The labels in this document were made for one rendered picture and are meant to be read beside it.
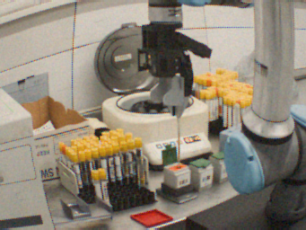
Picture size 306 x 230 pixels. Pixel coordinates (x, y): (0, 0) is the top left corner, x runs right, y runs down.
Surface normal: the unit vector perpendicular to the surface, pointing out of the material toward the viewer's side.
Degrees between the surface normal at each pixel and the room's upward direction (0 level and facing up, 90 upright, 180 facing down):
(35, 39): 90
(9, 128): 89
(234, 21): 90
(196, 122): 90
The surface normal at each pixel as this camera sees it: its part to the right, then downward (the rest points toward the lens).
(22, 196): 0.56, 0.24
